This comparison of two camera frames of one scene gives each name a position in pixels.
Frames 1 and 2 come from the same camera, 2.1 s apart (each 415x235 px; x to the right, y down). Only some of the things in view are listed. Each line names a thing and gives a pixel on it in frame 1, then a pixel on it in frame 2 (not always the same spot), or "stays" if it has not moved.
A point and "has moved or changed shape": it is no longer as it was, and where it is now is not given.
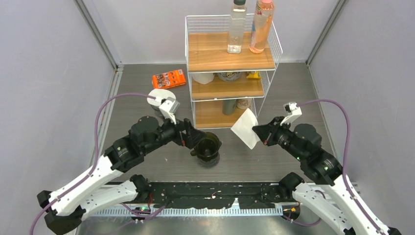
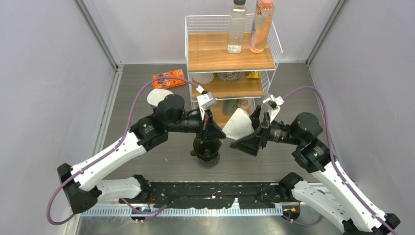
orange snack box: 170,79 stays
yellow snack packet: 254,75 stays
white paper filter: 243,128 has moved or changed shape
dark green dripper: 208,149 stays
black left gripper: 190,140 -> 208,129
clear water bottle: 235,37 stays
